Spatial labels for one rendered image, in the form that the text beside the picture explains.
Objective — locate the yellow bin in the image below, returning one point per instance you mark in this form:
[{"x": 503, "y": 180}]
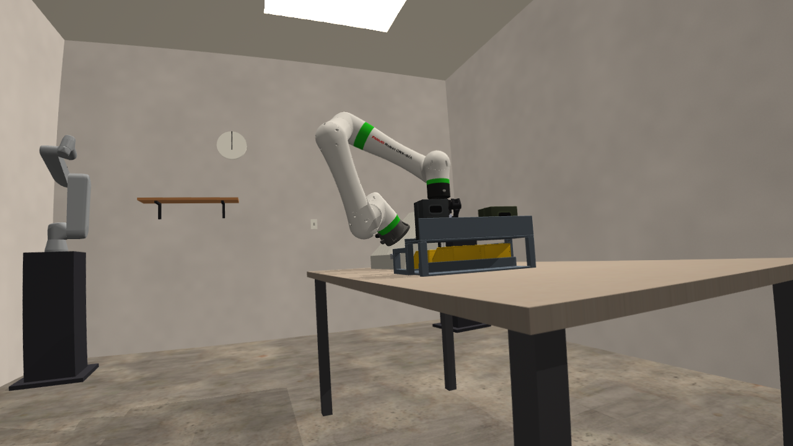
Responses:
[
  {"x": 456, "y": 253},
  {"x": 430, "y": 254},
  {"x": 495, "y": 250}
]

